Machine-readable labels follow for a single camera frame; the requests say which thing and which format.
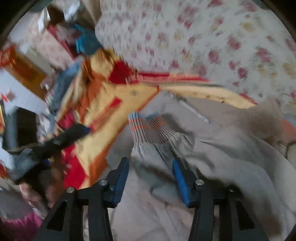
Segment beige grey jacket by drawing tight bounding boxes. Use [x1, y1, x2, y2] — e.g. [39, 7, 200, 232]
[107, 92, 295, 240]

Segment person's left hand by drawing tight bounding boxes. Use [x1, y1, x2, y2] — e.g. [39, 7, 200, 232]
[19, 162, 64, 209]

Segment blue grey striped garment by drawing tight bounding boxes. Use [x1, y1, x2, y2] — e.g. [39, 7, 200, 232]
[45, 56, 85, 116]

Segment red yellow checkered blanket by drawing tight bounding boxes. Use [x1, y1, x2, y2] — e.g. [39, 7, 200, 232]
[55, 49, 255, 189]

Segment teal plastic bag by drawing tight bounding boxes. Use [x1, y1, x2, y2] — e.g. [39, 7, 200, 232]
[74, 24, 102, 56]

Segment floral white duvet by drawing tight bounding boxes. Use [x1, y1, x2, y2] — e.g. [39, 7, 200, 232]
[95, 1, 295, 114]

